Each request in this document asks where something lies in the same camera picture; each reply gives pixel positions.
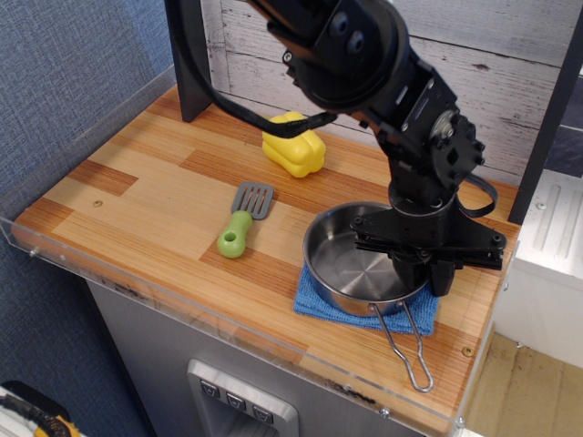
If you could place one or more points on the white toy sink unit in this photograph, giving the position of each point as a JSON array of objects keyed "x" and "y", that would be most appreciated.
[{"x": 540, "y": 303}]

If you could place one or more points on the black vertical post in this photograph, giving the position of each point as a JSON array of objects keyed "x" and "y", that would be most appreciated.
[{"x": 556, "y": 109}]

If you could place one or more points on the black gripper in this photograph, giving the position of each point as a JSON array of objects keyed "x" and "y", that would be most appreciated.
[{"x": 447, "y": 239}]

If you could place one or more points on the grey toy fridge cabinet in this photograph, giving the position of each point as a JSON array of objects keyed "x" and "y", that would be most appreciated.
[{"x": 156, "y": 350}]

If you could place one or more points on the yellow toy bell pepper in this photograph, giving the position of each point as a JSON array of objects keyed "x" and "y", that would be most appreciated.
[{"x": 300, "y": 156}]

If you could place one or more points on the silver dispenser button panel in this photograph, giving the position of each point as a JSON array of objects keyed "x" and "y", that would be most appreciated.
[{"x": 229, "y": 406}]

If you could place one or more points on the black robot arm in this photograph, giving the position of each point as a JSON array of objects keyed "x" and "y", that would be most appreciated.
[{"x": 355, "y": 58}]

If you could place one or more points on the steel pan with wire handle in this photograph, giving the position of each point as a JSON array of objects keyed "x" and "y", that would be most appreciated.
[{"x": 361, "y": 285}]

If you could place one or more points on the yellow object at corner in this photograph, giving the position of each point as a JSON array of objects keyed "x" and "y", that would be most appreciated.
[{"x": 58, "y": 427}]

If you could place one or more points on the green handled grey toy spatula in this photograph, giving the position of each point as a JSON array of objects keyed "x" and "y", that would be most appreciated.
[{"x": 252, "y": 202}]

